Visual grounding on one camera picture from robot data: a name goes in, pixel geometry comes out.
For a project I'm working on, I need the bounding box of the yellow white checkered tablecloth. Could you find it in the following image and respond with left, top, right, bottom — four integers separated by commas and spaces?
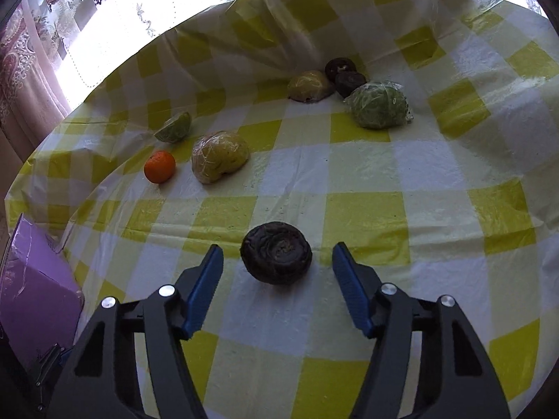
7, 0, 558, 418

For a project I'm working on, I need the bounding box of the green lime wedge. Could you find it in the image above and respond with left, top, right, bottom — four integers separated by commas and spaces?
154, 112, 191, 144

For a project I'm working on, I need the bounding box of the dark fruit rear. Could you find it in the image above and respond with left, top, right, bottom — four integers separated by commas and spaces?
324, 58, 357, 83

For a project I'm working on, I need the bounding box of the dark brown round fruit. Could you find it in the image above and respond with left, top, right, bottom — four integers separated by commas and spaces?
240, 221, 313, 286

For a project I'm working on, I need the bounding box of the floral sheer curtain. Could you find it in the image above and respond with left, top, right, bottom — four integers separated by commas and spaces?
27, 0, 221, 111

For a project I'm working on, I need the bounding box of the wrapped yellow fruit far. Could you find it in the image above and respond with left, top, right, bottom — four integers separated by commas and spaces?
287, 70, 334, 103

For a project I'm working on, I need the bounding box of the green cabbage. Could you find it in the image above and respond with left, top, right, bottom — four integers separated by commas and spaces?
344, 80, 413, 130

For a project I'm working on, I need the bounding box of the yellow fruit half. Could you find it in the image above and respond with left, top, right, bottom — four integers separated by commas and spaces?
191, 131, 250, 184

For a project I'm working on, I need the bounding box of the small orange tangerine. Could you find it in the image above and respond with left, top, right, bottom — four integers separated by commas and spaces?
143, 150, 176, 184

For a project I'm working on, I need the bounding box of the purple-edged cardboard box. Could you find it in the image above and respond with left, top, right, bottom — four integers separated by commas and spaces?
1, 215, 84, 370

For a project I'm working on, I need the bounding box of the dark fruit front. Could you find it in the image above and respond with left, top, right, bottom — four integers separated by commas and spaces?
334, 71, 367, 98

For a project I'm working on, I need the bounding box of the pink patterned drape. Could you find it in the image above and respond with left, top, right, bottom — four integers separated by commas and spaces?
0, 4, 73, 163

